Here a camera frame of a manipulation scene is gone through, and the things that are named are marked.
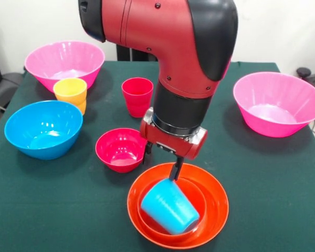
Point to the blue plastic bowl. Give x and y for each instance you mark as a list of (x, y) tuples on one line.
[(42, 131)]

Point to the red plastic cup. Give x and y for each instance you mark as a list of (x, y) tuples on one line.
[(136, 97)]

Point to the small red plastic bowl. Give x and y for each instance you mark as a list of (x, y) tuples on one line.
[(115, 149)]

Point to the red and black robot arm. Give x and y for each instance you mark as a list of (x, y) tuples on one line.
[(160, 39)]

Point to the dark green tablecloth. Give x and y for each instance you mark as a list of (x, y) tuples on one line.
[(68, 223)]

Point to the yellow plastic cup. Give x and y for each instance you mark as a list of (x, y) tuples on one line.
[(71, 92)]

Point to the large pink plastic bowl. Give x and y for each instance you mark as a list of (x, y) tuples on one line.
[(278, 105), (65, 60)]

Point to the small orange plastic bowl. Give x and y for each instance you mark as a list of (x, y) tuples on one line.
[(199, 199)]

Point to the large orange plastic bowl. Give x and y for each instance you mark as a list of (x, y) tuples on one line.
[(218, 204)]

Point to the blue plastic cup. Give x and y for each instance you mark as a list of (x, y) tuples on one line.
[(168, 207)]

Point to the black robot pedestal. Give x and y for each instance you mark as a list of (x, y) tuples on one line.
[(136, 55)]

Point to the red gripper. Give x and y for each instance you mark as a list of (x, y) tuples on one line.
[(168, 140)]

